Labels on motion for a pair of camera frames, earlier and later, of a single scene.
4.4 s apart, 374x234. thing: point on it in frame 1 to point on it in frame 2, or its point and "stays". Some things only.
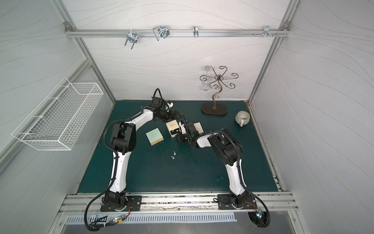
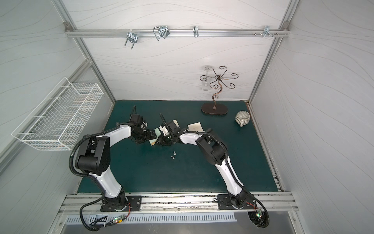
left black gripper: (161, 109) to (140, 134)
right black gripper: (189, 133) to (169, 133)
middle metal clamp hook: (162, 30) stays
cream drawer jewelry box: (198, 127) stays
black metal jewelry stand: (215, 108) stays
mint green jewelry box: (155, 136) stays
